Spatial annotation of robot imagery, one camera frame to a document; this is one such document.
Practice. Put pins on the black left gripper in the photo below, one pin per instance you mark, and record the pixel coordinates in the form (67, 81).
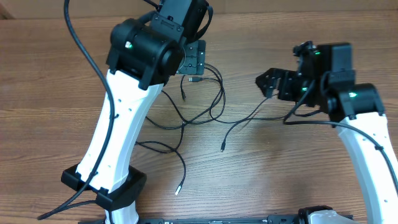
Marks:
(194, 64)

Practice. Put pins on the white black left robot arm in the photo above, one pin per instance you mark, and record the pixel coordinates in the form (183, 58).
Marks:
(145, 52)

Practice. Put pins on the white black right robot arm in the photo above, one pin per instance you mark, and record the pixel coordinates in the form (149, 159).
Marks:
(325, 77)

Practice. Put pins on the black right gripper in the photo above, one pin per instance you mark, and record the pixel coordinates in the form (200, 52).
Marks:
(288, 84)

